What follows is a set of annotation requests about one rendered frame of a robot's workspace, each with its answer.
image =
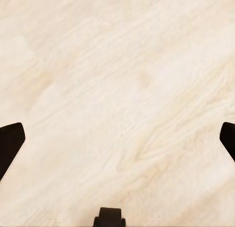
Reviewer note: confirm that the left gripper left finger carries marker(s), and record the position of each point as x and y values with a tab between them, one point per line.
12	137

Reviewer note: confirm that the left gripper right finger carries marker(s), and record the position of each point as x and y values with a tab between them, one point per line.
227	137

